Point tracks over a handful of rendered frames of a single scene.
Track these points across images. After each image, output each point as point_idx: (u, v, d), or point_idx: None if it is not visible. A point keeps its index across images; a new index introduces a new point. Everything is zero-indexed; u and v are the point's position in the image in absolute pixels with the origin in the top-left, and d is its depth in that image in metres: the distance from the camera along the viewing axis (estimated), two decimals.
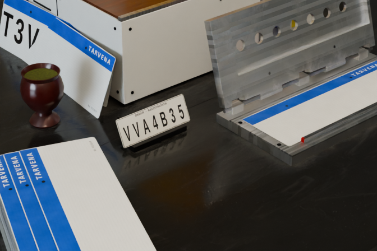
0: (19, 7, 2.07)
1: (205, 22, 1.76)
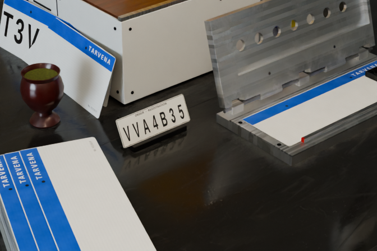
0: (19, 7, 2.07)
1: (205, 22, 1.76)
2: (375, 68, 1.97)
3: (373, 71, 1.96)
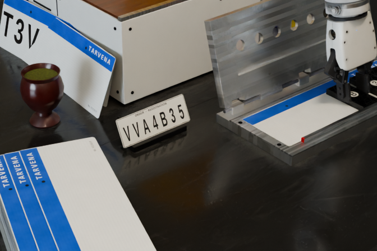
0: (19, 7, 2.07)
1: (205, 22, 1.76)
2: (375, 68, 1.97)
3: (373, 71, 1.96)
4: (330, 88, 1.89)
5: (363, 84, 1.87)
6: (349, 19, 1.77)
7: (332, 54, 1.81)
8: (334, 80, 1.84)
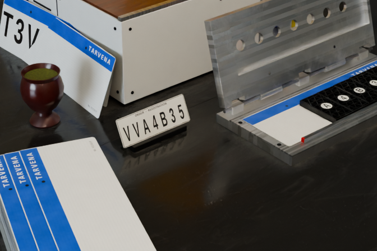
0: (19, 7, 2.07)
1: (205, 22, 1.76)
2: (375, 68, 1.97)
3: (372, 71, 1.96)
4: (337, 84, 1.91)
5: None
6: None
7: None
8: None
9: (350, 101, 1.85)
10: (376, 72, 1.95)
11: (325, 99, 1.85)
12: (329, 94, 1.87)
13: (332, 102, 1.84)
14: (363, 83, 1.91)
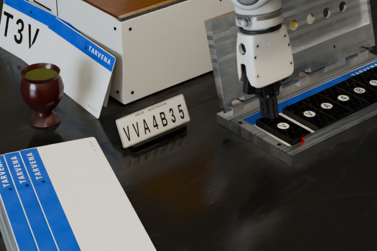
0: (19, 7, 2.07)
1: (205, 22, 1.76)
2: (375, 68, 1.97)
3: (372, 71, 1.96)
4: (337, 84, 1.91)
5: (270, 107, 1.71)
6: (260, 32, 1.63)
7: (245, 71, 1.66)
8: (256, 96, 1.71)
9: (350, 101, 1.85)
10: (376, 72, 1.95)
11: (325, 99, 1.85)
12: (329, 94, 1.87)
13: (332, 102, 1.84)
14: (363, 83, 1.91)
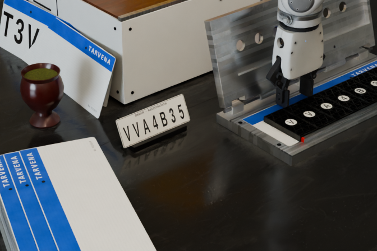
0: (19, 7, 2.07)
1: (205, 22, 1.76)
2: (375, 68, 1.97)
3: (373, 71, 1.96)
4: (338, 85, 1.91)
5: (306, 88, 1.86)
6: (300, 31, 1.74)
7: (277, 60, 1.78)
8: (274, 85, 1.82)
9: (350, 102, 1.85)
10: None
11: (325, 99, 1.85)
12: (329, 94, 1.87)
13: (332, 102, 1.84)
14: (364, 84, 1.91)
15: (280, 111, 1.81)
